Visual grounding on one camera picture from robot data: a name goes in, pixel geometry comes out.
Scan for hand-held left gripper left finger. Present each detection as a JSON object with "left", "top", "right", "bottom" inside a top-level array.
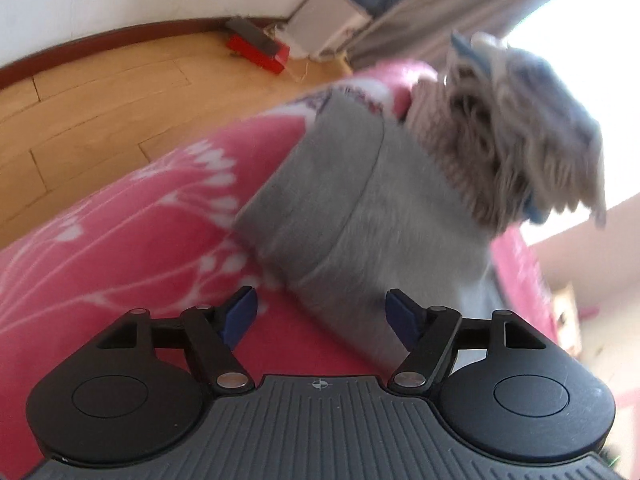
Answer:
[{"left": 96, "top": 286, "right": 259, "bottom": 395}]

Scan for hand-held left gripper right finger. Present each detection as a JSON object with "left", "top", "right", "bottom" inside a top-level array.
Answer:
[{"left": 385, "top": 288, "right": 547, "bottom": 395}]

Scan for grey sweatpants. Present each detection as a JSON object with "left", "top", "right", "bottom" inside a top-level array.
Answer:
[{"left": 234, "top": 91, "right": 498, "bottom": 371}]

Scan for stack of folded clothes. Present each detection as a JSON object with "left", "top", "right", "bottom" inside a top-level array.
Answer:
[{"left": 404, "top": 31, "right": 608, "bottom": 235}]

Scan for red floral blanket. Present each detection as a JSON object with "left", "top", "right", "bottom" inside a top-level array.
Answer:
[{"left": 0, "top": 57, "right": 566, "bottom": 461}]

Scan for cardboard box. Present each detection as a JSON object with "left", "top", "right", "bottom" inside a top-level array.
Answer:
[{"left": 552, "top": 284, "right": 583, "bottom": 356}]

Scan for red box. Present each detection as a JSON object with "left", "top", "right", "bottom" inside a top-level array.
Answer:
[{"left": 226, "top": 16, "right": 292, "bottom": 76}]

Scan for white box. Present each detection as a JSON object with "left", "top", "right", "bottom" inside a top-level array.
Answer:
[{"left": 289, "top": 0, "right": 373, "bottom": 58}]

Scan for window curtain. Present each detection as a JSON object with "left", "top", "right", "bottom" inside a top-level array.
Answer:
[{"left": 350, "top": 0, "right": 606, "bottom": 68}]

